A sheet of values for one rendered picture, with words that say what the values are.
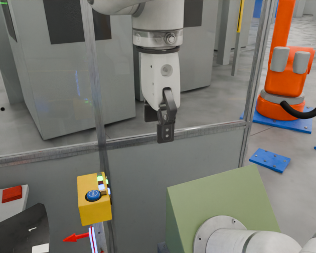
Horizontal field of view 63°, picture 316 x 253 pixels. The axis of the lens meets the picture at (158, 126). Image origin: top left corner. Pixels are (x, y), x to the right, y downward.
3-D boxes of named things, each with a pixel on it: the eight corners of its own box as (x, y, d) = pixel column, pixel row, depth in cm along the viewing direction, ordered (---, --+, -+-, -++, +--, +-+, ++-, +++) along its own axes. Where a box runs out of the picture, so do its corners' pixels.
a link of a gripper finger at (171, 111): (178, 92, 40) (176, 124, 42) (162, 76, 46) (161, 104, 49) (171, 93, 39) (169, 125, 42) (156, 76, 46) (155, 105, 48)
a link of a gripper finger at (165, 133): (180, 113, 43) (178, 148, 46) (173, 106, 46) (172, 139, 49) (161, 116, 42) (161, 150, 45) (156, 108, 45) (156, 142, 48)
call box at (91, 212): (80, 197, 99) (76, 175, 94) (107, 192, 102) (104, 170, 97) (82, 230, 86) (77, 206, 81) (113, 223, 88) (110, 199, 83)
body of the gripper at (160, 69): (190, 44, 41) (186, 110, 46) (168, 35, 49) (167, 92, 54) (144, 47, 39) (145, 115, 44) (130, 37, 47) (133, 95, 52)
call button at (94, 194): (87, 194, 87) (86, 190, 86) (99, 192, 88) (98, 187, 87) (88, 202, 83) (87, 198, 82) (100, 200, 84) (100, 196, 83)
